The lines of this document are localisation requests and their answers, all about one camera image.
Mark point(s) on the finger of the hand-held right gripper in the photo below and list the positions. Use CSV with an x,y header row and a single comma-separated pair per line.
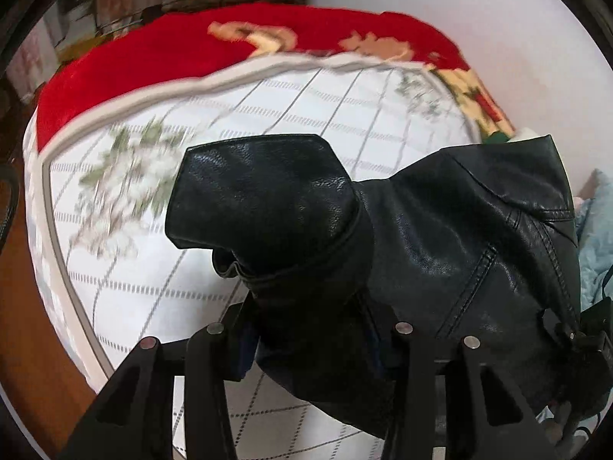
x,y
558,326

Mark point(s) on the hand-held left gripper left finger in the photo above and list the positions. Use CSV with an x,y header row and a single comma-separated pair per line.
x,y
242,350

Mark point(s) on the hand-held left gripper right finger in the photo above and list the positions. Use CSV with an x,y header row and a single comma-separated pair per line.
x,y
407,345

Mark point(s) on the black leather jacket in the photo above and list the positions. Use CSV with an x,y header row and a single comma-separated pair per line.
x,y
431,249

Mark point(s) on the white floral quilted mat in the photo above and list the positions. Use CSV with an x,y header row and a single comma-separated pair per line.
x,y
191,287

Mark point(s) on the light blue duvet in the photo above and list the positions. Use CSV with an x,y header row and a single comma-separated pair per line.
x,y
594,249

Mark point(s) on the green folded garment white stripes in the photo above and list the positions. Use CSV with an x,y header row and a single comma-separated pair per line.
x,y
495,138

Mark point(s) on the white diamond-pattern mattress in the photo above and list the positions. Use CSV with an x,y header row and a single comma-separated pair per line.
x,y
43,249

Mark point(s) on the red floral blanket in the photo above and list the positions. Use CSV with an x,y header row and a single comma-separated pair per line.
x,y
143,57

